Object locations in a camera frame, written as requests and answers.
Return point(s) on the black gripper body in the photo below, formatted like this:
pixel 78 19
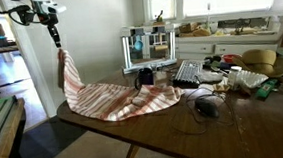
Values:
pixel 48 19

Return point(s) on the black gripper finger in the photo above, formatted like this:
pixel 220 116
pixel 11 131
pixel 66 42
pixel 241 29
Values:
pixel 56 35
pixel 52 35

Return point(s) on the red white checked towel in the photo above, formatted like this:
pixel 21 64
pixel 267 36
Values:
pixel 116 100

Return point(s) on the blue hanging cup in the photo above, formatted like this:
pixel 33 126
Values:
pixel 138 45

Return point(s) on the black mug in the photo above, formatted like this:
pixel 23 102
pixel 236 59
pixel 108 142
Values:
pixel 144 78

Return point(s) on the small potted plant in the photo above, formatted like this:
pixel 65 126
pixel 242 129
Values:
pixel 159 19

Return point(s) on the wooden roll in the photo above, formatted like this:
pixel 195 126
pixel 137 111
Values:
pixel 161 48

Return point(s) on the small white framed window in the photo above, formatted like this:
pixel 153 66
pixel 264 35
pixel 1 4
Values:
pixel 162 5

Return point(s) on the brown basket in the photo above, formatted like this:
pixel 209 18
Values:
pixel 188 28

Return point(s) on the black computer keyboard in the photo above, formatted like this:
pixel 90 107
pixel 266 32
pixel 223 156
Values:
pixel 187 71

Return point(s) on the white drawer cabinet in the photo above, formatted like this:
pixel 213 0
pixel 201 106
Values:
pixel 196 48

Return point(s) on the wooden table leg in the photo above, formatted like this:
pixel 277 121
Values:
pixel 130 156

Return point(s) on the crumpled white paper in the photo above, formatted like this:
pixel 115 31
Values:
pixel 209 76

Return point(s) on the black computer mouse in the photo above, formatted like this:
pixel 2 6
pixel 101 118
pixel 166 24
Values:
pixel 206 107

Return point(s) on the small brown box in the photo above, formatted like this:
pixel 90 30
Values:
pixel 221 87

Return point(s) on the red object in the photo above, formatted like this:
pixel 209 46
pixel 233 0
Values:
pixel 229 57

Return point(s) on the white plastic bottle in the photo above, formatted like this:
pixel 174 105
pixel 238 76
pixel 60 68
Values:
pixel 235 77

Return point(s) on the dark metal sculpture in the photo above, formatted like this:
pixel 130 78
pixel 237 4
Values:
pixel 241 26

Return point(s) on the olive straw hat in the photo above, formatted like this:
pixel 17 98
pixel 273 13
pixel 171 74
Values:
pixel 260 62

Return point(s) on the green package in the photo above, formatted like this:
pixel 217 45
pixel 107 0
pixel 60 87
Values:
pixel 266 88

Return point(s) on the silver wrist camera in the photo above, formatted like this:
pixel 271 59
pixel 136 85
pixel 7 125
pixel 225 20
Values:
pixel 54 8

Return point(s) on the white door frame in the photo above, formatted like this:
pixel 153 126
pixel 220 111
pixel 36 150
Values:
pixel 30 70

